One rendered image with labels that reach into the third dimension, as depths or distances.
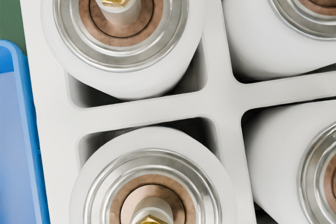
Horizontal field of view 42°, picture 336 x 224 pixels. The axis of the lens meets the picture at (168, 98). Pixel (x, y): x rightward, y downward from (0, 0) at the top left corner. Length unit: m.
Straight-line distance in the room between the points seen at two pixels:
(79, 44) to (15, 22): 0.29
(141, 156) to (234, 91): 0.11
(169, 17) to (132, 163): 0.08
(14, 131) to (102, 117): 0.22
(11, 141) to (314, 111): 0.35
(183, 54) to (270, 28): 0.05
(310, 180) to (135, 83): 0.11
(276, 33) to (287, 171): 0.08
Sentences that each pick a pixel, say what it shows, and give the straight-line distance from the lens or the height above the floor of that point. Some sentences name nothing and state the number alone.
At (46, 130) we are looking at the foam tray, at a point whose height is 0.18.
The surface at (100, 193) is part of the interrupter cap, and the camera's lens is 0.25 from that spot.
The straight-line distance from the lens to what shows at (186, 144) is 0.25.
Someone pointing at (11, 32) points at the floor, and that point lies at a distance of 0.53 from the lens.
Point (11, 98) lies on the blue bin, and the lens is 0.52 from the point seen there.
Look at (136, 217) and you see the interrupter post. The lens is 0.22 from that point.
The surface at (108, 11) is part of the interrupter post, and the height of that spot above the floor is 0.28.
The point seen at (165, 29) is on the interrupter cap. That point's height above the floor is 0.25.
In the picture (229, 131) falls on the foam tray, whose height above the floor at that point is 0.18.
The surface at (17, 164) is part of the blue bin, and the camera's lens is 0.52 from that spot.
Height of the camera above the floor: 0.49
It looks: 87 degrees down
